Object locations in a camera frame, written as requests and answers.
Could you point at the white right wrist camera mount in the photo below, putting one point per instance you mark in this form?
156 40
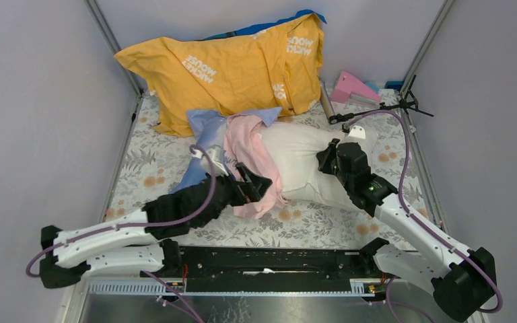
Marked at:
354 132

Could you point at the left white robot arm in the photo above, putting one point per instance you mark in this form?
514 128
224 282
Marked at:
142 241

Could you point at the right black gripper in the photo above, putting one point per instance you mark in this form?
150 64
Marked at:
326 155

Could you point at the white pillow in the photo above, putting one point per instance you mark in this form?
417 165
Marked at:
293 148

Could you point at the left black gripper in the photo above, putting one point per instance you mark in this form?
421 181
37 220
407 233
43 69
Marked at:
254 188

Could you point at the yellow Mickey Mouse pillow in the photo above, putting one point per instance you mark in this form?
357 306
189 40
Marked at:
277 67

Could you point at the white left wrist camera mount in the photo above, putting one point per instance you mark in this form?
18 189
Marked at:
209 156

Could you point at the pink wedge block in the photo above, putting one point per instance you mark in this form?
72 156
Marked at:
349 89

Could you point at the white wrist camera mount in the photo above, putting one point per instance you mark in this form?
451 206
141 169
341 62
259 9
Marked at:
354 132
209 156

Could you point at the blue cloth behind pillow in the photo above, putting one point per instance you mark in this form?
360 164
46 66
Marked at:
253 29

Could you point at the metal cylinder rod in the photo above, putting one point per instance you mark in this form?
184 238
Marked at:
325 102

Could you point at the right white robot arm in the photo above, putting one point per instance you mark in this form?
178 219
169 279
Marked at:
459 279

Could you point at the black tripod stand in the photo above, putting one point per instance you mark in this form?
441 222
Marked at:
407 101

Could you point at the blue Elsa pillowcase pink inside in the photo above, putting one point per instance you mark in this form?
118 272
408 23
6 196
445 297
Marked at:
237 138

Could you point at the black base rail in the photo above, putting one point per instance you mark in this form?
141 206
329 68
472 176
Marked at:
201 269

